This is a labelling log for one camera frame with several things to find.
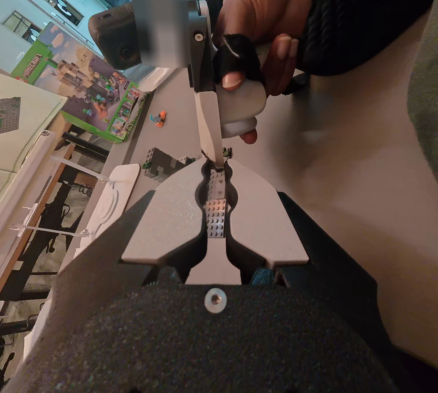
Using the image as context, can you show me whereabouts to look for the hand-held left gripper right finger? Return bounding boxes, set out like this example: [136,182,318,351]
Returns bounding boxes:
[225,159,309,280]

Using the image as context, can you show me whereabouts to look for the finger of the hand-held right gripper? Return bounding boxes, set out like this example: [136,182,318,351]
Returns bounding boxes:
[194,91,225,170]

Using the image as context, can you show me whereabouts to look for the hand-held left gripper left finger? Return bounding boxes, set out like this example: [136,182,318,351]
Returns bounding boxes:
[121,159,210,282]

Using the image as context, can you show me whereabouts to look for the grey green toy brick assembly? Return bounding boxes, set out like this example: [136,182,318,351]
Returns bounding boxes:
[205,168,228,239]

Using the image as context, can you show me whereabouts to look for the grey toy brick baseplate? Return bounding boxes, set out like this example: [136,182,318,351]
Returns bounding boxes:
[144,147,234,183]

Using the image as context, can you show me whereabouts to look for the grey desk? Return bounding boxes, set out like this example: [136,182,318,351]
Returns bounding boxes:
[51,64,438,369]

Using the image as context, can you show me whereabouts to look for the glass window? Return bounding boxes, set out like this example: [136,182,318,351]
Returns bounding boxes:
[3,11,42,42]
[34,0,84,26]

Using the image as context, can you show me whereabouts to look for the green toy brick set box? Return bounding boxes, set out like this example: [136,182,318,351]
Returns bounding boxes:
[10,21,150,144]

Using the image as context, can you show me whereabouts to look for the white instruction booklet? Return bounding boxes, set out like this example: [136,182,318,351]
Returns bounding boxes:
[0,73,68,191]

